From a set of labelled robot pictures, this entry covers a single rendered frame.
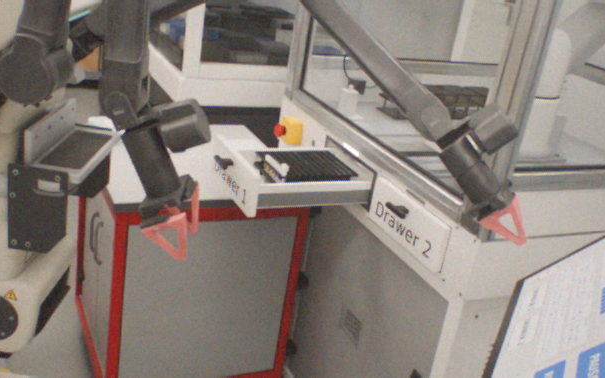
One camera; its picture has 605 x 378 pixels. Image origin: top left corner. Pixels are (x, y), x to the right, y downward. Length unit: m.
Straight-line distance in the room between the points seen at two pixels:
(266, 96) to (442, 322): 1.30
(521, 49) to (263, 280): 1.08
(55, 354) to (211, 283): 0.73
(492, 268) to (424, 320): 0.24
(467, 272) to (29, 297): 0.87
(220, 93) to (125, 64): 1.55
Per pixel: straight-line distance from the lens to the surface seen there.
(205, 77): 2.52
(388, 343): 1.81
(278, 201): 1.68
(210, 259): 1.98
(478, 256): 1.48
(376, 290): 1.83
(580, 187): 1.59
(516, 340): 1.05
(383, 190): 1.71
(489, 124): 1.17
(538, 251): 1.59
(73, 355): 2.55
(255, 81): 2.59
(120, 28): 1.01
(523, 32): 1.38
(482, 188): 1.17
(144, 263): 1.93
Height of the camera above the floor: 1.51
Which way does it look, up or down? 22 degrees down
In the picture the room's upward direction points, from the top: 9 degrees clockwise
